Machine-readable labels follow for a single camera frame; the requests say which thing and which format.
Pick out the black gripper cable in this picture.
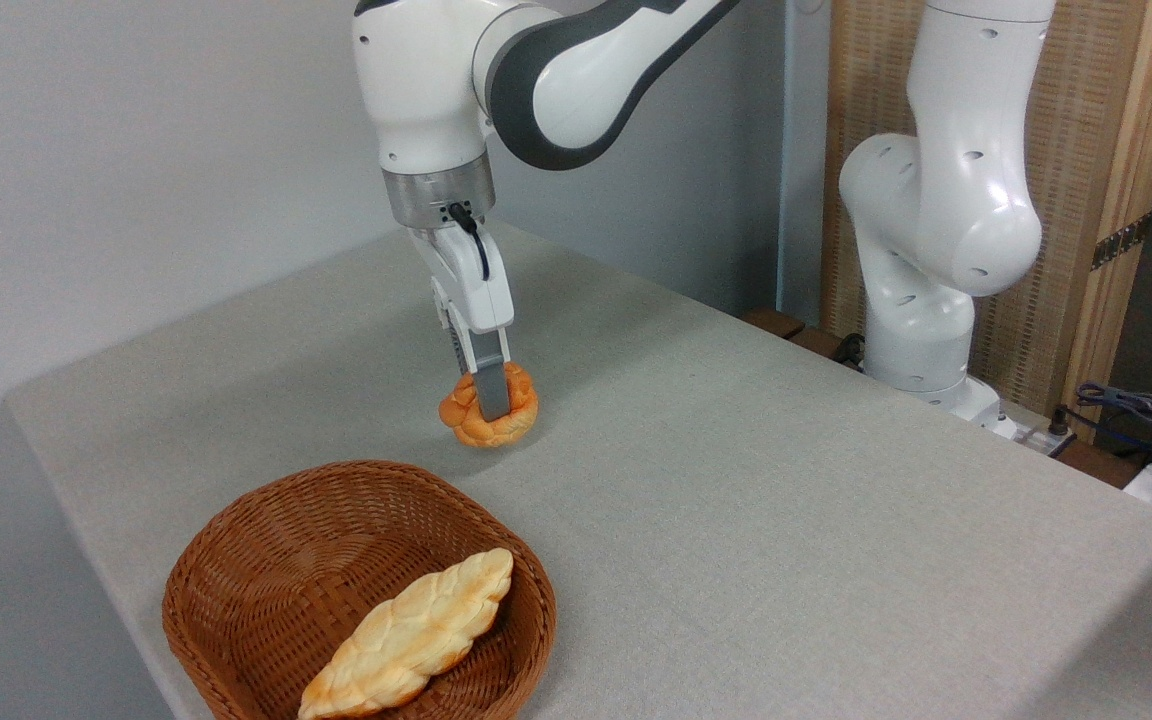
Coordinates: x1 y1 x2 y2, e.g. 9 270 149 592
446 203 491 284

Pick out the round golden bread roll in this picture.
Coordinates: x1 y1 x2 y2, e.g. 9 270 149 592
438 362 540 448

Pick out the long pale braided bread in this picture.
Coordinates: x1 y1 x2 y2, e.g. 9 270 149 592
297 547 515 720

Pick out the grey tablecloth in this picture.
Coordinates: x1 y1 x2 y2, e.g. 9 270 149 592
4 220 1152 720

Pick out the brown wooden base board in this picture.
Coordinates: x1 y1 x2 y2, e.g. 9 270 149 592
741 308 869 373

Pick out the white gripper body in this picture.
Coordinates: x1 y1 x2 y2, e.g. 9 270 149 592
410 226 516 337

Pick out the brown wicker basket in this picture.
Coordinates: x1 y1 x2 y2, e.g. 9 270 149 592
162 460 558 720

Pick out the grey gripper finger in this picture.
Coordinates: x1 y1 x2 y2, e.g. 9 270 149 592
462 326 514 422
431 280 474 377

